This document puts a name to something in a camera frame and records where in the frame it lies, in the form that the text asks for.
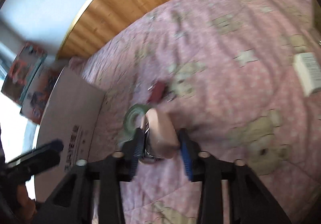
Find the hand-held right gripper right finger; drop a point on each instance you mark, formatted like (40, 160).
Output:
(185, 151)

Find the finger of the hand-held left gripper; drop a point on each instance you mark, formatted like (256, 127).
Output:
(42, 156)

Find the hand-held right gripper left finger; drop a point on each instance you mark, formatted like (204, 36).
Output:
(140, 148)

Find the pink object with metal part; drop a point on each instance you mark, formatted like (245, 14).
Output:
(161, 131)

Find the cardboard box with yellow liner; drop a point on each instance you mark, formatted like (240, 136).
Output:
(72, 113)

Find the person's left hand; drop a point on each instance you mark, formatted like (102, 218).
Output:
(25, 201)

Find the green tape roll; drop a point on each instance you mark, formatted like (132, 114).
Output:
(131, 116)

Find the colourful toy box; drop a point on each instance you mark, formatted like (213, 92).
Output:
(23, 71)
(37, 98)

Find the small red object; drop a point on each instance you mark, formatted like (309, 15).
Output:
(156, 92)

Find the pink bear print blanket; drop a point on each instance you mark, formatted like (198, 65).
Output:
(225, 51)

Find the white printed carton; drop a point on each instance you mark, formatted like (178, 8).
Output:
(307, 73)

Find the wooden headboard panel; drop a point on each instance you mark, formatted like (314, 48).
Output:
(130, 1)

